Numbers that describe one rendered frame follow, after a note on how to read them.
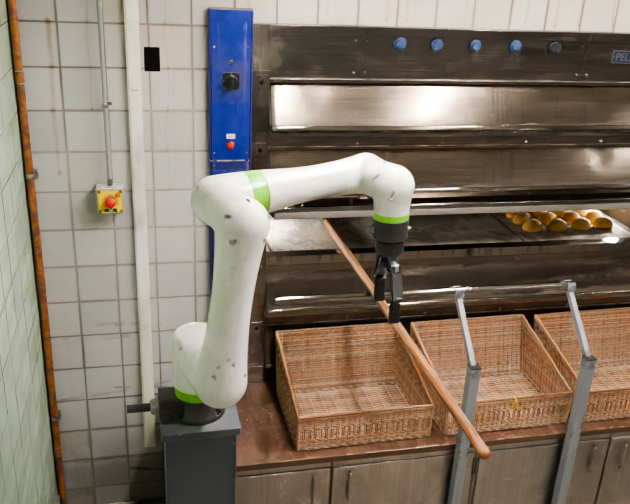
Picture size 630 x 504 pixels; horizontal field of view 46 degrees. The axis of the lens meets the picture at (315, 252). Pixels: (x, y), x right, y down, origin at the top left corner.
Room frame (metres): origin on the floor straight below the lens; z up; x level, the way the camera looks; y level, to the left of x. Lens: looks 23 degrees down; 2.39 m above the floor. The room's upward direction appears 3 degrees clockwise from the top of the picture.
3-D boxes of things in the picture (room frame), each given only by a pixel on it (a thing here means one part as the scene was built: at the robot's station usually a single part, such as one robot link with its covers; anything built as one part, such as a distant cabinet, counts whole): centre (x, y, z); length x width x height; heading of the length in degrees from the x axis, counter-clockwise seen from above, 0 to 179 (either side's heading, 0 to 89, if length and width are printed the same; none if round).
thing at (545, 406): (2.79, -0.76, 0.72); 0.56 x 0.49 x 0.28; 105
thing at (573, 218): (3.61, -1.13, 1.21); 0.61 x 0.48 x 0.06; 14
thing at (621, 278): (3.05, -0.67, 1.02); 1.79 x 0.11 x 0.19; 104
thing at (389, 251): (1.83, -0.20, 1.63); 0.08 x 0.07 x 0.09; 13
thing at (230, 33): (3.70, 0.56, 1.07); 1.93 x 0.16 x 2.15; 14
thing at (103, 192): (2.65, 0.78, 1.46); 0.10 x 0.07 x 0.10; 104
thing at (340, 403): (2.65, -0.17, 0.72); 0.56 x 0.49 x 0.28; 105
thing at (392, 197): (1.84, -0.19, 1.81); 0.13 x 0.11 x 0.14; 29
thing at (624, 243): (3.07, -0.67, 1.16); 1.80 x 0.06 x 0.04; 104
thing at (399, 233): (1.83, -0.19, 1.71); 0.12 x 0.09 x 0.06; 103
